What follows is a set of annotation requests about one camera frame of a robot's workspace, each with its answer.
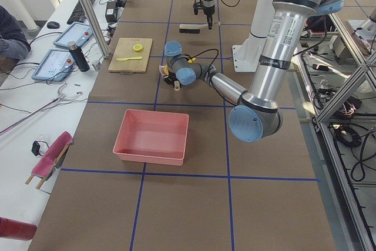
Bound yellow lemon slices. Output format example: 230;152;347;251
133;44;143;52

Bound black water bottle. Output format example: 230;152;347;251
68;41;90;72

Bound pink plastic bin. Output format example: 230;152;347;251
113;109;189;166

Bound beige plastic dustpan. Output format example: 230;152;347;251
159;65;180;91

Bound yellow plastic knife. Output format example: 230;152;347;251
116;56;143;62

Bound black power adapter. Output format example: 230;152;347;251
105;1;118;23

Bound pink cloth on rack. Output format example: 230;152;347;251
25;131;73;189

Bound blue tablet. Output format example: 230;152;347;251
53;22;93;49
32;49;75;82

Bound grabber tool stick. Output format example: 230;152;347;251
0;82;89;136

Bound aluminium frame post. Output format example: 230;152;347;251
79;0;109;59

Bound blue tablet far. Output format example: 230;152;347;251
53;22;93;49

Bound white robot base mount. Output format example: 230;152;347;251
233;0;274;72

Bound blue tablet near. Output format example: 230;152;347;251
32;49;75;82

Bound seated person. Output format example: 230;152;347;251
1;6;31;72

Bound bamboo cutting board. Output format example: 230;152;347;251
108;38;153;73

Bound red bottle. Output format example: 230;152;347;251
1;217;37;241

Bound black keyboard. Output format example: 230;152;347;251
66;2;86;25

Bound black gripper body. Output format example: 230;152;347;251
163;72;180;85
193;0;215;16

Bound black computer mouse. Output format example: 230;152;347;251
46;21;60;29

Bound white brush with black bristles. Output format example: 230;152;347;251
179;22;220;34

